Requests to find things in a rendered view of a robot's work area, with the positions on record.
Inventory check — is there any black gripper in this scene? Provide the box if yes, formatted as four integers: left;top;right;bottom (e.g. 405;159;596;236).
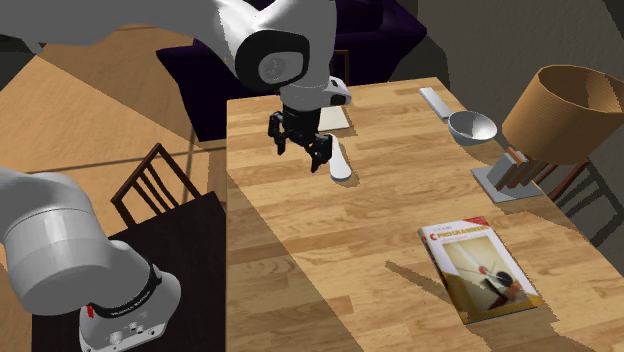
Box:
266;104;336;175

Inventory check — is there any white flat square pad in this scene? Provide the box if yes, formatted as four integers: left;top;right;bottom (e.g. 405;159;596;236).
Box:
317;105;352;132

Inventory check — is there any white oblong utensil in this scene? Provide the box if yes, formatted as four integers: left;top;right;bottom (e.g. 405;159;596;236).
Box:
327;133;354;183

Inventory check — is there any brown wooden chair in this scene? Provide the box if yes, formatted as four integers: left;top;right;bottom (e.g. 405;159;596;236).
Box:
109;142;203;228
533;156;624;248
333;48;352;87

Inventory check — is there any dark purple sofa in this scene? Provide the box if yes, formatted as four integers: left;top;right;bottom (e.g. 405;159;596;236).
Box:
155;0;429;144

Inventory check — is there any wooden dining table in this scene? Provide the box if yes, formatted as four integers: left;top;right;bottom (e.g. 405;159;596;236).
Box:
225;76;624;352

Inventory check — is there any white remote control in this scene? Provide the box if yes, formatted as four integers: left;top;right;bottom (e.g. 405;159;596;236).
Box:
418;87;453;122

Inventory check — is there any dark robot stand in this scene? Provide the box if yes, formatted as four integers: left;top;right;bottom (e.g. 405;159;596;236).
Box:
31;190;228;352

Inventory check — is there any grey bowl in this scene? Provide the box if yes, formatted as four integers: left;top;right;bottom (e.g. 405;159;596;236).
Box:
446;109;499;147

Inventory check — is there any book with red-topped cover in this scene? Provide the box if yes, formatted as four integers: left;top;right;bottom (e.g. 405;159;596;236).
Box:
417;215;544;326

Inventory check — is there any table lamp with tan shade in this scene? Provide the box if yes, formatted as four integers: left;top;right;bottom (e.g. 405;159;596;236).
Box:
469;64;624;205

